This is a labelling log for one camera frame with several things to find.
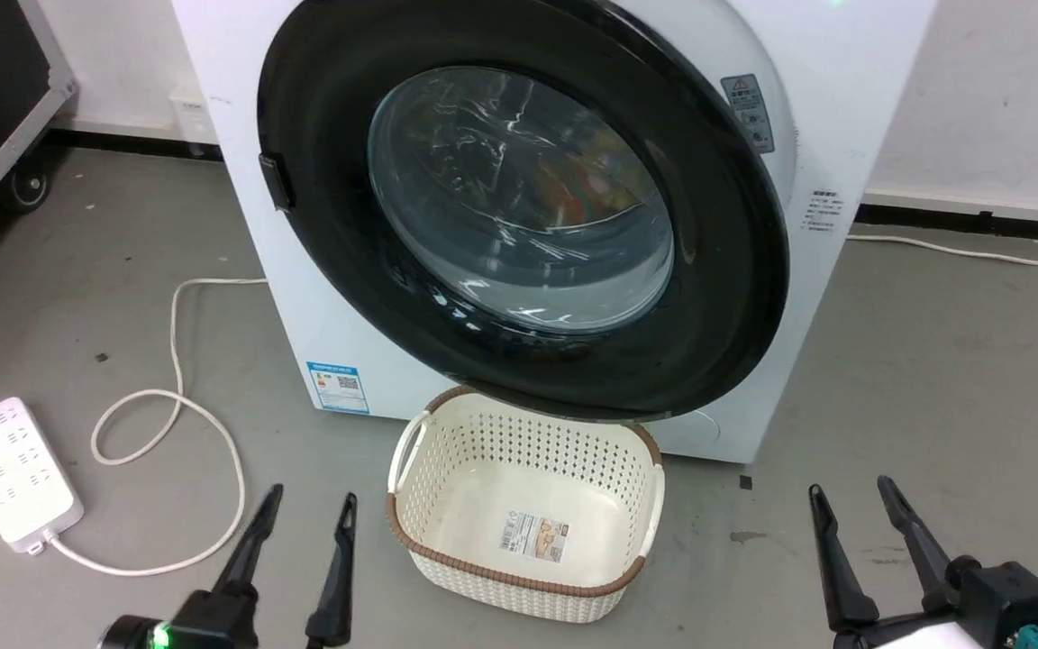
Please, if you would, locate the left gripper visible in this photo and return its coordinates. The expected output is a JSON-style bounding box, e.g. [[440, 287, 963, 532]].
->
[[97, 484, 359, 649]]

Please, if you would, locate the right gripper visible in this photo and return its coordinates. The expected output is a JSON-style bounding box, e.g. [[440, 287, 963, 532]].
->
[[809, 475, 1038, 649]]

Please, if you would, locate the white front-load washing machine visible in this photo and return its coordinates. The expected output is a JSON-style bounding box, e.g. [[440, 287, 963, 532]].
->
[[170, 0, 939, 465]]

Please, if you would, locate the round black washing machine door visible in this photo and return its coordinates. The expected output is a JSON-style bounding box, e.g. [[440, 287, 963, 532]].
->
[[256, 0, 792, 423]]

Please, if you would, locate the black door latch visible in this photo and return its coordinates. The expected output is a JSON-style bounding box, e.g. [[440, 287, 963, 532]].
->
[[259, 153, 295, 214]]

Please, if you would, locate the blue energy label sticker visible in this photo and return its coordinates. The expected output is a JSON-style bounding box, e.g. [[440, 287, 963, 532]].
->
[[306, 361, 370, 415]]

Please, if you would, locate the paper label in basket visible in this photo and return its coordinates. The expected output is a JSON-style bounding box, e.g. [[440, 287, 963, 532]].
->
[[499, 510, 571, 564]]

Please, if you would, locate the cream perforated laundry basket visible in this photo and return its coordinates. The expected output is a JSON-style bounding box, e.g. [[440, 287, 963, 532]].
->
[[385, 385, 666, 625]]

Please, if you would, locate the white power strip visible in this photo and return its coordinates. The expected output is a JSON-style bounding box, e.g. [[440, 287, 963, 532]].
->
[[0, 397, 86, 555]]

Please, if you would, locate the small white text sticker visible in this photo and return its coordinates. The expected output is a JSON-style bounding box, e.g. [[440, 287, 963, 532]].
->
[[803, 187, 847, 235]]

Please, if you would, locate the black caster wheel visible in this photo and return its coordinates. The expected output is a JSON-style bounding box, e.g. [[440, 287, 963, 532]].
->
[[1, 162, 53, 215]]

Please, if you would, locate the grey warning sticker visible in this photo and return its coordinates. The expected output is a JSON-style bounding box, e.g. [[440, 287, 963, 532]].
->
[[721, 74, 776, 154]]

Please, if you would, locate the white power strip cable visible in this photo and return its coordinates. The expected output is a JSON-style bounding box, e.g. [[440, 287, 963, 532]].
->
[[41, 277, 269, 578]]

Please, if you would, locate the thin white floor cable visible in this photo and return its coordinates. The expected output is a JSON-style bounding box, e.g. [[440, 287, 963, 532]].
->
[[846, 234, 1038, 268]]

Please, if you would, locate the white wall outlet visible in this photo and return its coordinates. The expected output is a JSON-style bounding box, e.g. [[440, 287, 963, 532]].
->
[[169, 86, 218, 145]]

